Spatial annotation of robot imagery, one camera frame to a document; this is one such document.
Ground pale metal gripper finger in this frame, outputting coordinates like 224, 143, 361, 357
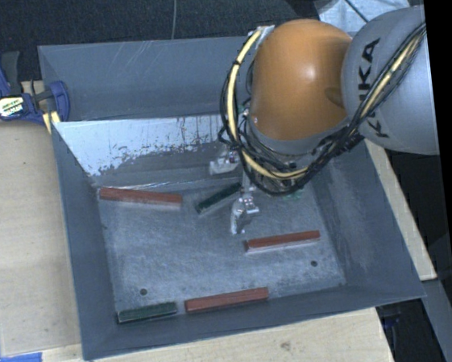
227, 194, 264, 235
206, 149, 239, 177

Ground dark green flat block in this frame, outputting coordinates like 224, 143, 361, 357
192, 181, 247, 217
115, 300, 180, 326

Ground red-brown flat block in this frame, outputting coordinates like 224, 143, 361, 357
182, 285, 272, 315
97, 177, 185, 220
243, 229, 323, 256

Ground grey metal bin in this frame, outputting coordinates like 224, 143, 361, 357
36, 5, 430, 362

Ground pale brown flat board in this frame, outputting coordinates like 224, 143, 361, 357
0, 113, 85, 358

